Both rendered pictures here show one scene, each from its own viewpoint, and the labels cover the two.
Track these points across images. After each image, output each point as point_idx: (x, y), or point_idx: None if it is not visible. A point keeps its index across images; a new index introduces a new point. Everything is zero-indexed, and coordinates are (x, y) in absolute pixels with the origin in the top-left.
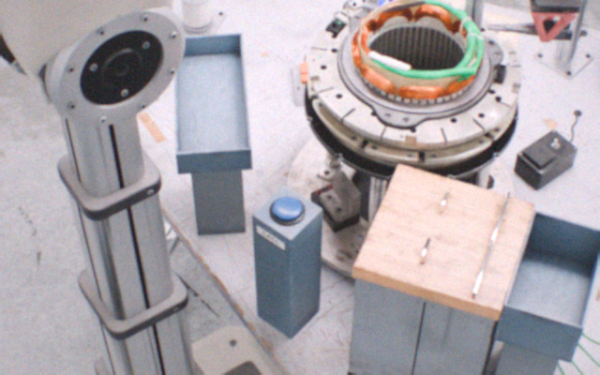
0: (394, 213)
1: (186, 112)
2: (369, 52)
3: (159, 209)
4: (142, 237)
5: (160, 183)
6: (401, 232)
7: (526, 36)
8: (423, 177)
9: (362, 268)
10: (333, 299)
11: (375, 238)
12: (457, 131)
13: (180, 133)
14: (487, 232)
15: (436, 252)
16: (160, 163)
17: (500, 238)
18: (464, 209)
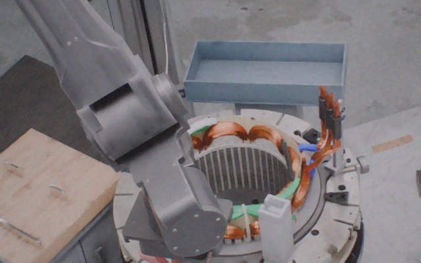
0: (69, 160)
1: (267, 65)
2: (222, 123)
3: (114, 9)
4: (111, 15)
5: None
6: (46, 162)
7: None
8: (99, 188)
9: (25, 133)
10: None
11: (49, 144)
12: (123, 205)
13: (243, 61)
14: (12, 222)
15: (13, 181)
16: (344, 148)
17: (0, 230)
18: (47, 211)
